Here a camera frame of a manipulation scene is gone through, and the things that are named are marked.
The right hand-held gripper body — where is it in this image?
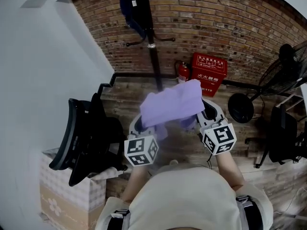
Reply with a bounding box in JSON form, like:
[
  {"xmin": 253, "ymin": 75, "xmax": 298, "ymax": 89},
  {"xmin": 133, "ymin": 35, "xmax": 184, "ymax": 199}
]
[{"xmin": 196, "ymin": 98, "xmax": 237, "ymax": 156}]

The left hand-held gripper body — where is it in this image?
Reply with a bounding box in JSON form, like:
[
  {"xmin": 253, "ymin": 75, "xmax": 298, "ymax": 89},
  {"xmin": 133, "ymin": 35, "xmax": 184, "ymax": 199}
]
[{"xmin": 124, "ymin": 114, "xmax": 159, "ymax": 168}]

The purple clothing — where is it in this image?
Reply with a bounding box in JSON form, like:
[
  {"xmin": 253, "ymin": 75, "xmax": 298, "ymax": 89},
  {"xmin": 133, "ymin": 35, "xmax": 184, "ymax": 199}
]
[{"xmin": 139, "ymin": 79, "xmax": 205, "ymax": 141}]

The black coat rack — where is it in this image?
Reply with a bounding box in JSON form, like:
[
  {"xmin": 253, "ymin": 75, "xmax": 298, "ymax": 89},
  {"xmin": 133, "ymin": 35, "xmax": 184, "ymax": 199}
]
[{"xmin": 112, "ymin": 0, "xmax": 176, "ymax": 93}]

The person's right forearm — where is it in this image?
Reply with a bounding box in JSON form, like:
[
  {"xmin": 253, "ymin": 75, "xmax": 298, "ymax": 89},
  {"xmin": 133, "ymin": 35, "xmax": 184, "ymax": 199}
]
[{"xmin": 214, "ymin": 149, "xmax": 245, "ymax": 191}]

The person's left forearm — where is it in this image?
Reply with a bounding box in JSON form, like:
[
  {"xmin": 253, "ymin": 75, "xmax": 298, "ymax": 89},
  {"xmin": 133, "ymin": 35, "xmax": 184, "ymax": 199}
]
[{"xmin": 121, "ymin": 164, "xmax": 151, "ymax": 203}]

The black mesh office chair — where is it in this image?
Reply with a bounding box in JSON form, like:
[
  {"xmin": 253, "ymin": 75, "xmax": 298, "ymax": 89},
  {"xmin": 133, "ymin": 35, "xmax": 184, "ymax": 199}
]
[{"xmin": 48, "ymin": 92, "xmax": 128, "ymax": 187}]

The red fire extinguisher box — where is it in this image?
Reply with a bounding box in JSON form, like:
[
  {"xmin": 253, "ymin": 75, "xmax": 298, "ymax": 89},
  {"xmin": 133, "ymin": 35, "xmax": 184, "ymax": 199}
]
[{"xmin": 190, "ymin": 52, "xmax": 227, "ymax": 98}]

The person's beige shirt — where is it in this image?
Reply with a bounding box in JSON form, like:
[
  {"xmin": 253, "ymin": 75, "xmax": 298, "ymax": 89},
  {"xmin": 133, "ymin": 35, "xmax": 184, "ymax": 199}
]
[{"xmin": 95, "ymin": 164, "xmax": 274, "ymax": 230}]

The red fire extinguisher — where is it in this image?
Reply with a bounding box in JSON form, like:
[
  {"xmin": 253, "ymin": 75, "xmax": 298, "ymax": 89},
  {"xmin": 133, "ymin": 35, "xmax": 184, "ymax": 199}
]
[{"xmin": 174, "ymin": 60, "xmax": 192, "ymax": 84}]

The patterned cardboard box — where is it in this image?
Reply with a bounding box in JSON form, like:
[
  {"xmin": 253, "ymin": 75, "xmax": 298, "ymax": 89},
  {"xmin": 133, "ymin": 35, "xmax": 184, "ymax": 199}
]
[{"xmin": 39, "ymin": 148, "xmax": 119, "ymax": 230}]

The white desk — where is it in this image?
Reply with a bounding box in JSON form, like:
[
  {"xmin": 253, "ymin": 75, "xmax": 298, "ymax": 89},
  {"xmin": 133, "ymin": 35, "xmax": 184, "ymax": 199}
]
[{"xmin": 299, "ymin": 83, "xmax": 307, "ymax": 119}]

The dark blue hanging garment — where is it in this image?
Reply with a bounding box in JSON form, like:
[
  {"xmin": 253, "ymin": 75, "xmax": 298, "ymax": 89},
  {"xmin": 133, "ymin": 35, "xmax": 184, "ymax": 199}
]
[{"xmin": 119, "ymin": 0, "xmax": 147, "ymax": 40}]

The black shoulder strap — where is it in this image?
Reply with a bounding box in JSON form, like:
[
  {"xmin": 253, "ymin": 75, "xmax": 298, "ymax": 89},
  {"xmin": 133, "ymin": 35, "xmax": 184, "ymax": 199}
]
[
  {"xmin": 110, "ymin": 208, "xmax": 131, "ymax": 230},
  {"xmin": 235, "ymin": 194, "xmax": 264, "ymax": 230}
]

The black pedestal fan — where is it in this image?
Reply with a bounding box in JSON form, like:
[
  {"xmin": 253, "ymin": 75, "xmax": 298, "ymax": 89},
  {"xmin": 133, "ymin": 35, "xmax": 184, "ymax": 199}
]
[{"xmin": 227, "ymin": 40, "xmax": 307, "ymax": 124}]

